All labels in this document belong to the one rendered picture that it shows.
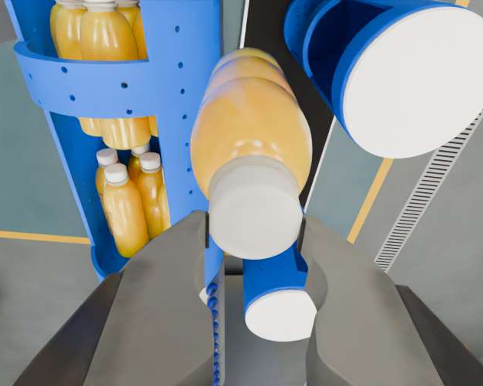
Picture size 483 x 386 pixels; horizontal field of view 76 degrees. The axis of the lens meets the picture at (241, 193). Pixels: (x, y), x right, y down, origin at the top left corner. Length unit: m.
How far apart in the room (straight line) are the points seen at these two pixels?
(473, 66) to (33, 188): 2.20
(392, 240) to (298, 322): 1.54
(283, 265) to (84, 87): 0.79
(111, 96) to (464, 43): 0.57
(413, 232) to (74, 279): 2.58
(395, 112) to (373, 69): 0.10
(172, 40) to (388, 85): 0.40
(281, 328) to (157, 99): 0.88
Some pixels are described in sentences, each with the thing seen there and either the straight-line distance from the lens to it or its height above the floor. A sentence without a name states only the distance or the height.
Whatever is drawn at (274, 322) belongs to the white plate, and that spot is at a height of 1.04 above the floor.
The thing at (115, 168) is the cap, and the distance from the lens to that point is 0.62.
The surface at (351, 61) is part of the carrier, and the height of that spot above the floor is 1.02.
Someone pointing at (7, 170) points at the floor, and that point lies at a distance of 2.32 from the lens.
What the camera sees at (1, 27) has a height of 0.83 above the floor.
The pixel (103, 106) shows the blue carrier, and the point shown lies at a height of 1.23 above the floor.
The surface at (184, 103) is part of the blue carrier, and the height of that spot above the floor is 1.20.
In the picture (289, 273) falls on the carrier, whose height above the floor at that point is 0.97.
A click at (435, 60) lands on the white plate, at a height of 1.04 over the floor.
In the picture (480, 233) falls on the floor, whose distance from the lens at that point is 2.83.
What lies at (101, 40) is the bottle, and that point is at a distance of 0.45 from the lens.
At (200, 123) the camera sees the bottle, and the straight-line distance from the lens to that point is 0.17.
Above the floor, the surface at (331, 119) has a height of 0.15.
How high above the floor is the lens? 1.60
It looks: 54 degrees down
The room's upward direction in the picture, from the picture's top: 178 degrees clockwise
